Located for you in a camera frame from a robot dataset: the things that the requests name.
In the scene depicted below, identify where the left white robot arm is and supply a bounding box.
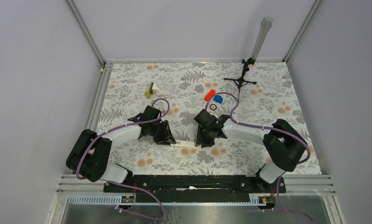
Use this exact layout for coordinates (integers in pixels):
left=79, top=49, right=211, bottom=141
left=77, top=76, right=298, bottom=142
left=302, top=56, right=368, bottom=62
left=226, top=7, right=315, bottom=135
left=65, top=105, right=176, bottom=192

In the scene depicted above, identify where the white remote control body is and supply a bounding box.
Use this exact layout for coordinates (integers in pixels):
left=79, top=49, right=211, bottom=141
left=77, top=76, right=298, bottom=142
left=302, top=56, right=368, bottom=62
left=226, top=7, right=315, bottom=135
left=170, top=140, right=201, bottom=149

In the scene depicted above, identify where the floral patterned table mat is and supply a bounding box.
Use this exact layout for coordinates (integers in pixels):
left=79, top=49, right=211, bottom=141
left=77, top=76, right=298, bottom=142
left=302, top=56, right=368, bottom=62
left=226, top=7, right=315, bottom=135
left=91, top=63, right=323, bottom=176

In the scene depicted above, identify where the blue plastic cap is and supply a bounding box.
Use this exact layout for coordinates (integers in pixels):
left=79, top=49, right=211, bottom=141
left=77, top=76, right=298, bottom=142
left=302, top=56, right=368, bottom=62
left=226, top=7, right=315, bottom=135
left=213, top=95, right=223, bottom=104

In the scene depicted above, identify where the black mini tripod stand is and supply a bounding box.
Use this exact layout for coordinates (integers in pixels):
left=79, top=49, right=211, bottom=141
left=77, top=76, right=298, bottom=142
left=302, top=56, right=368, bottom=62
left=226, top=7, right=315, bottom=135
left=223, top=57, right=257, bottom=99

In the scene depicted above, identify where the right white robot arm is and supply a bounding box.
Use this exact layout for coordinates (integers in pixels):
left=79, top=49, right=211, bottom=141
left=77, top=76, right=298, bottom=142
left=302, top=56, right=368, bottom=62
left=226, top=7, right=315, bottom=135
left=194, top=109, right=308, bottom=192

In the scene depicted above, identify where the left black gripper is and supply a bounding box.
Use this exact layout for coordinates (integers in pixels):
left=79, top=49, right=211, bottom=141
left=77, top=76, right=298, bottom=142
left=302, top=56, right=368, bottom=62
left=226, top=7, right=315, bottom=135
left=149, top=120, right=175, bottom=146

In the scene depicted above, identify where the small white block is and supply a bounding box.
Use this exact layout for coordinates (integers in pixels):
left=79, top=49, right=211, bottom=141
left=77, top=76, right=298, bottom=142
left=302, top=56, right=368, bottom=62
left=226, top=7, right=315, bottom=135
left=152, top=84, right=161, bottom=94

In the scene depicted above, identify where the red plastic block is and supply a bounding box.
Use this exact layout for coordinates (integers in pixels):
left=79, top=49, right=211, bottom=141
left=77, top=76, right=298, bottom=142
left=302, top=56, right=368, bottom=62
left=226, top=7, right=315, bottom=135
left=204, top=89, right=216, bottom=102

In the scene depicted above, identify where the small yellow object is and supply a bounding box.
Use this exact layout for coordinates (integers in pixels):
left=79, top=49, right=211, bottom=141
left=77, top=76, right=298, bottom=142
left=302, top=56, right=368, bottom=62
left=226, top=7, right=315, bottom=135
left=146, top=82, right=154, bottom=99

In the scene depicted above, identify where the slotted cable duct rail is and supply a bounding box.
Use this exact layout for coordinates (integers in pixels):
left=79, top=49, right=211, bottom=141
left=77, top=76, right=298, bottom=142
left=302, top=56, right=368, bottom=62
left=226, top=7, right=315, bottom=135
left=67, top=194, right=268, bottom=207

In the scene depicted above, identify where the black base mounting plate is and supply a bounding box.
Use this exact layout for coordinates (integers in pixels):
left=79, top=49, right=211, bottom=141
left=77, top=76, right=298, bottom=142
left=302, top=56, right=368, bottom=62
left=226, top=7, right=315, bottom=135
left=103, top=175, right=287, bottom=203

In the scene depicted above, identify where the grey tube on tripod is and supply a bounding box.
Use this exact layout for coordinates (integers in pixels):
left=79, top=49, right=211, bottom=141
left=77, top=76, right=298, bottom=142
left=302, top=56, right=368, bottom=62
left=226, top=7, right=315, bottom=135
left=250, top=16, right=274, bottom=63

